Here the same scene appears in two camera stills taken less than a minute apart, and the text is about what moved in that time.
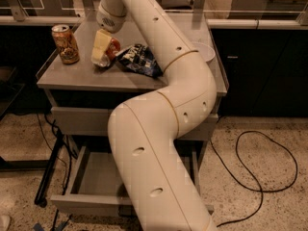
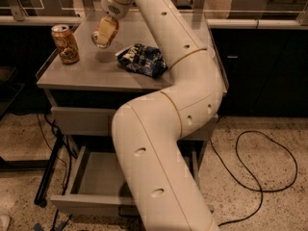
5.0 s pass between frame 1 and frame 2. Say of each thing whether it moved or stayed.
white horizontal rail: stayed
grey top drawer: stayed
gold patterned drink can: stayed
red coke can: moved
